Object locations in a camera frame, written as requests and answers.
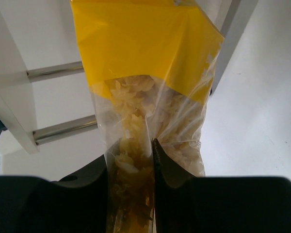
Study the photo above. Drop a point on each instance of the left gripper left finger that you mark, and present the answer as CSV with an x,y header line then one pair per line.
x,y
77,203

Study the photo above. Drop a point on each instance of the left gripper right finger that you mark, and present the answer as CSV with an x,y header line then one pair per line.
x,y
188,204

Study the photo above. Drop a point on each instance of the yellow macaroni bag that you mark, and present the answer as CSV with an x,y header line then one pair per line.
x,y
149,66

